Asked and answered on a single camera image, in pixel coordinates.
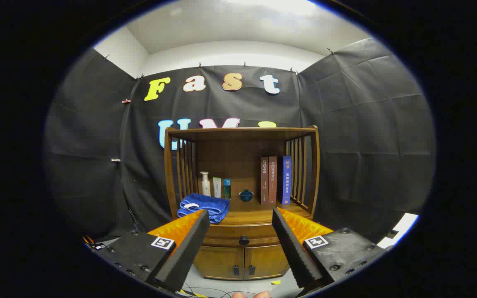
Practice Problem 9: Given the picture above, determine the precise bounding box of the wooden countertop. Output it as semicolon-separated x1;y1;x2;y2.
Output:
176;198;313;226

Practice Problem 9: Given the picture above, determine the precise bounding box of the grey-brown book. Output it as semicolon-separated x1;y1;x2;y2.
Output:
260;157;270;206

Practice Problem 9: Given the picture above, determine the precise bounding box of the red-brown book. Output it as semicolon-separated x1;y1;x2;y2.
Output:
268;156;278;205

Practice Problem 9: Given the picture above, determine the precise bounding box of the thin black floor cable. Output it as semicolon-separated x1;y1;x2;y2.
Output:
181;283;233;298

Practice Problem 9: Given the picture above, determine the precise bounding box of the wooden cabinet door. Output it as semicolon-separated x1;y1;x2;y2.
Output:
193;246;245;280
245;245;291;280

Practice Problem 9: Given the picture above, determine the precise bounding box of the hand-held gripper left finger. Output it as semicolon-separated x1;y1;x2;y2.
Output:
92;209;211;292

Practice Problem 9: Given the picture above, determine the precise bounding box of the folded blue towel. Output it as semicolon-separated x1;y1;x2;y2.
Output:
177;193;230;224

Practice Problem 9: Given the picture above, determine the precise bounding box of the wooden cabinet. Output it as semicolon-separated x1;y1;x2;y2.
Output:
164;125;320;281

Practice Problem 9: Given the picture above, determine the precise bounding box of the wooden drawer with black knob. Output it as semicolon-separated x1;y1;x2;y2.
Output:
201;226;281;248

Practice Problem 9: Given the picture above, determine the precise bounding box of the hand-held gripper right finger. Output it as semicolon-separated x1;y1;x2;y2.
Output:
272;207;388;290

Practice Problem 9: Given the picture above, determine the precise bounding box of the white pump bottle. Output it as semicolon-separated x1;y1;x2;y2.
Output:
200;171;211;197

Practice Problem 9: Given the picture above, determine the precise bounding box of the blue book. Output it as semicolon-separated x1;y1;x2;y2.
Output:
280;155;292;205

